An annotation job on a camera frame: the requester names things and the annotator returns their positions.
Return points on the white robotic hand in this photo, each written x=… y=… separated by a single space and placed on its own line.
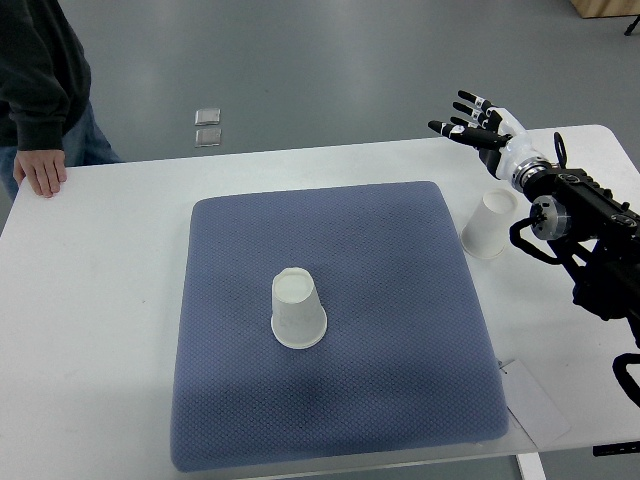
x=518 y=157

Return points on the white paper cup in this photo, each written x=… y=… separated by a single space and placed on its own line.
x=298 y=319
x=485 y=235

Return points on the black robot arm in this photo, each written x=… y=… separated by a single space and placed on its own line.
x=573 y=221

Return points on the person's bare hand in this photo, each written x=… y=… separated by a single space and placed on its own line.
x=43 y=170

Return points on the wooden furniture corner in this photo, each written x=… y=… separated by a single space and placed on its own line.
x=590 y=9

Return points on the black tripod leg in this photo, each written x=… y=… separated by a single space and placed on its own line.
x=632 y=26

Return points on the blue textured cushion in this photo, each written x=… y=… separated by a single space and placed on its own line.
x=406 y=361

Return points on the upper metal floor plate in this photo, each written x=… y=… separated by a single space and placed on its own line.
x=207 y=116

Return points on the white table leg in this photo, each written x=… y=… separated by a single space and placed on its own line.
x=530 y=466

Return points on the black table control panel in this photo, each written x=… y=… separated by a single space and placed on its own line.
x=623 y=448

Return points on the person in dark sweater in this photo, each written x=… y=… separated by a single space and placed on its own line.
x=45 y=90

